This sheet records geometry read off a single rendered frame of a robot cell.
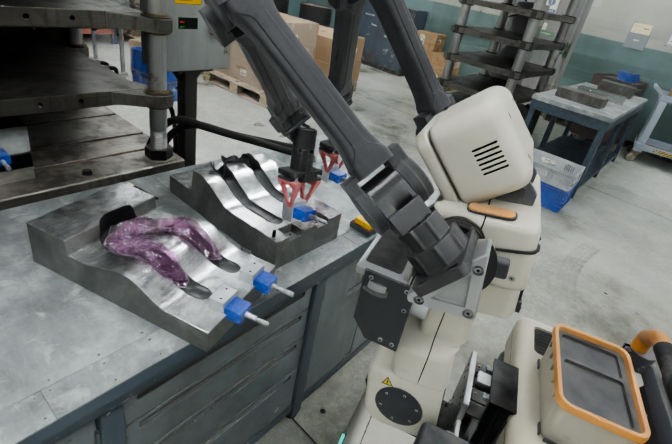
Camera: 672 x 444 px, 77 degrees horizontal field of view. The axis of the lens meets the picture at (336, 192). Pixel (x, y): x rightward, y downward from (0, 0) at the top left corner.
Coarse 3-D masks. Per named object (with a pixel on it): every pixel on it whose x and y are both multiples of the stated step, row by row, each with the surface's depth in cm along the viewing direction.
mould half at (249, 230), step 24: (216, 168) 145; (240, 168) 132; (264, 168) 136; (192, 192) 129; (216, 192) 121; (264, 192) 130; (288, 192) 134; (216, 216) 123; (240, 216) 117; (336, 216) 125; (240, 240) 119; (264, 240) 111; (288, 240) 112; (312, 240) 121
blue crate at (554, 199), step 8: (544, 184) 366; (576, 184) 380; (544, 192) 368; (552, 192) 364; (560, 192) 359; (568, 192) 360; (544, 200) 370; (552, 200) 365; (560, 200) 361; (568, 200) 388; (552, 208) 366; (560, 208) 367
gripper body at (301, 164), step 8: (296, 152) 105; (304, 152) 104; (312, 152) 106; (296, 160) 105; (304, 160) 105; (312, 160) 106; (280, 168) 106; (288, 168) 107; (296, 168) 105; (304, 168) 105; (312, 168) 110; (296, 176) 103
